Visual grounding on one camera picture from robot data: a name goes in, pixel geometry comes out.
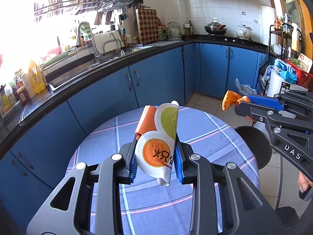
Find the steel kitchen sink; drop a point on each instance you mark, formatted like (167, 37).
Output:
(79, 67)

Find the red plastic basket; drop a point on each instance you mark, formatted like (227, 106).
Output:
(303, 78)

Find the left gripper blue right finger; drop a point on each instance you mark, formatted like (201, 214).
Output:
(181, 158)

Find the checkered cutting board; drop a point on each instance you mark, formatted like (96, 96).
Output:
(147, 25)

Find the blue wipes pack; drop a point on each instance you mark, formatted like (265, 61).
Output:
(286, 72)

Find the black metal rack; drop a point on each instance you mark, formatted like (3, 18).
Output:
(279, 46)

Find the grey bin with plastic bag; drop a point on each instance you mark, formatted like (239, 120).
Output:
(244, 89)

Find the orange wrapper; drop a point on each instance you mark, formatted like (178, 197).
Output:
(232, 98)

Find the chrome faucet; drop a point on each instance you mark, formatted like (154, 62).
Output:
(84, 33)

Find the white pot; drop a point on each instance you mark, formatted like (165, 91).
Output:
(244, 32)

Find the blue plaid tablecloth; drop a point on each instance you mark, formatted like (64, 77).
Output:
(156, 202)

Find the dark red sauce jar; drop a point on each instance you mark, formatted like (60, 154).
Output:
(23, 95)

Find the person's right hand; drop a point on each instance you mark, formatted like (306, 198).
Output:
(303, 182)

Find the black wok with lid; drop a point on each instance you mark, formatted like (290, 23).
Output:
(215, 28)

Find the green kettle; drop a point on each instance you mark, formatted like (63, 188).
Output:
(173, 31)

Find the hanging dish rack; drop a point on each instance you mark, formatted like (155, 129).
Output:
(77, 7)

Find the paper towel roll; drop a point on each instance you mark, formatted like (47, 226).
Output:
(28, 85)

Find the orange green white carton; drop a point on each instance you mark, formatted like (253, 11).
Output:
(156, 136)

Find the white tall appliance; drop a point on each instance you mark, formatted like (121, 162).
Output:
(278, 85)

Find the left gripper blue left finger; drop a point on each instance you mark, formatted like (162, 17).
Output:
(130, 169)

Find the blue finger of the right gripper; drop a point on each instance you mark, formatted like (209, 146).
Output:
(266, 102)
(244, 110)

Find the black round trash bin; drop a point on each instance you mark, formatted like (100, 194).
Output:
(257, 142)

